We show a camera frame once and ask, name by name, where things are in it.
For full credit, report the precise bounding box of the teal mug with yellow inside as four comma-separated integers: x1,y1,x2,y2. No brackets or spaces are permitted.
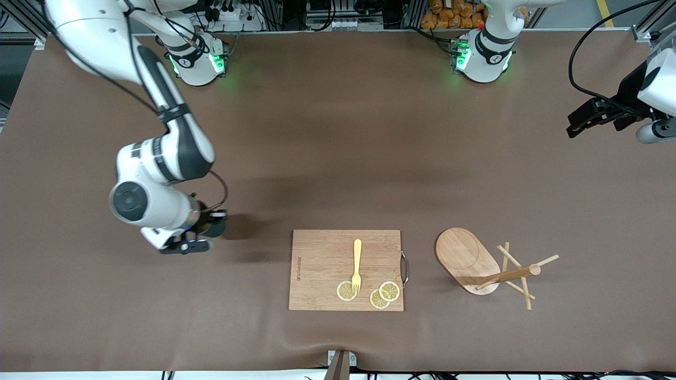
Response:
203,217,228,239

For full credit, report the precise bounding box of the wooden mug tree rack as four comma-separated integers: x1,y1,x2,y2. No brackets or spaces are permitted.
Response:
435,227,560,311

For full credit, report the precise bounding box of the brown table mat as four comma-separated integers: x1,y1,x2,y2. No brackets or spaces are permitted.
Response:
0,29,676,373

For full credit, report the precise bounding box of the yellow plastic fork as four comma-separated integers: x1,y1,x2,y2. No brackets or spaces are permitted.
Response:
352,239,363,295

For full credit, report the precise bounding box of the pile of orange food items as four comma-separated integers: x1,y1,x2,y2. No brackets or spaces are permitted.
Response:
421,0,489,30

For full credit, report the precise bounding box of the white power strip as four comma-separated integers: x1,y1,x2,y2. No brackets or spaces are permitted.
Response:
209,4,265,32

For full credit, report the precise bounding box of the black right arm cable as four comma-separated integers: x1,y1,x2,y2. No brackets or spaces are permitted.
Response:
119,0,229,213

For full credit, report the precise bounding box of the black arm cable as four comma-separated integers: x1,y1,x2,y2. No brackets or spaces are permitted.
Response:
568,0,676,114
119,0,229,213

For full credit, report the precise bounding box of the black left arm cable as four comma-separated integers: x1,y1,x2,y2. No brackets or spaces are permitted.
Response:
568,0,676,114

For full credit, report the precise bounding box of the aluminium frame post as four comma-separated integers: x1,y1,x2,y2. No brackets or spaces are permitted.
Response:
0,0,48,51
631,0,676,43

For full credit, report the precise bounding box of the bamboo cutting board, metal handle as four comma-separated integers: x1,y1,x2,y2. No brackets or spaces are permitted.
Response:
289,229,410,312

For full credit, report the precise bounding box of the grey table edge bracket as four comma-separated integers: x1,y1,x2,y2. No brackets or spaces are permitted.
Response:
326,349,358,380

